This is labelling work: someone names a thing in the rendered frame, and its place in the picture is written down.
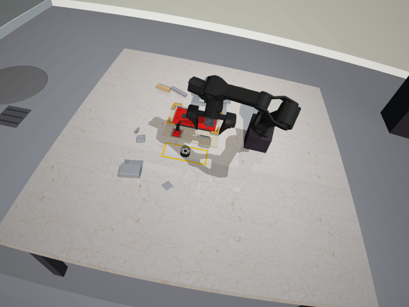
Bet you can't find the tan rectangular block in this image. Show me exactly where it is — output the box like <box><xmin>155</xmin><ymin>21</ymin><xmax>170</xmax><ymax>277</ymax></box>
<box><xmin>157</xmin><ymin>84</ymin><xmax>170</xmax><ymax>93</ymax></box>

